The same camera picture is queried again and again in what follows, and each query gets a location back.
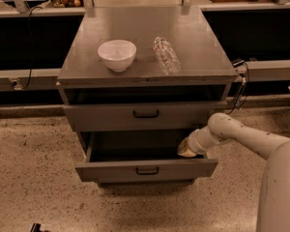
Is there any black cables right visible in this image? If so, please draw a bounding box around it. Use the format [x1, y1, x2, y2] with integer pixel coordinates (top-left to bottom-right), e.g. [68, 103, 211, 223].
[223, 58, 251, 116]

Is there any grey drawer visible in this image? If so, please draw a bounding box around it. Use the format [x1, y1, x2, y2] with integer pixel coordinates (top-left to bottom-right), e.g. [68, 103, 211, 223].
[75, 130, 218, 185]
[64, 101, 226, 131]

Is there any clear plastic bottle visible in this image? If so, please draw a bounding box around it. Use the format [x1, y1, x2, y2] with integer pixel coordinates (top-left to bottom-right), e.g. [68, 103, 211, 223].
[153, 37, 181, 75]

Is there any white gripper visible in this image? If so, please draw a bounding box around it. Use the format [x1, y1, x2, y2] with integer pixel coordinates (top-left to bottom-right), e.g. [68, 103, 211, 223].
[177, 130, 206, 158]

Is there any white bowl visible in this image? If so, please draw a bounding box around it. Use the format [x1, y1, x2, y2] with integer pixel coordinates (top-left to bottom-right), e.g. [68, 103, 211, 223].
[98, 40, 136, 72]

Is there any grey drawer cabinet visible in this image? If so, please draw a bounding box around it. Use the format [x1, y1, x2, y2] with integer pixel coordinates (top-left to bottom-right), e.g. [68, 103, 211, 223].
[56, 5, 239, 189]

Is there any grey metal rail frame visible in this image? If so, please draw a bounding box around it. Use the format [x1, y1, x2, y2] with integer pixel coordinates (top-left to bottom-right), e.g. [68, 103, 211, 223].
[0, 0, 290, 94]

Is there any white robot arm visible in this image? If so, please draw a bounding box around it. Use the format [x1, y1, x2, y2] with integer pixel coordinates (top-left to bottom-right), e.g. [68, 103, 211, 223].
[177, 113, 290, 232]

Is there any black object on floor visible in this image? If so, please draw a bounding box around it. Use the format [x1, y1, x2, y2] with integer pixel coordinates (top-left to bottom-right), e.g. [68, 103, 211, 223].
[30, 223, 44, 232]

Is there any grey top drawer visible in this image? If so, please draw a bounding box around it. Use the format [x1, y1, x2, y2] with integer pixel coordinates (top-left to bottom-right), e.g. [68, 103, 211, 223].
[64, 101, 226, 131]

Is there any black cable left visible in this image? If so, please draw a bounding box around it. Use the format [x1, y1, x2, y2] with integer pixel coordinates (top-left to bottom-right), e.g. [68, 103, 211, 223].
[11, 5, 44, 91]

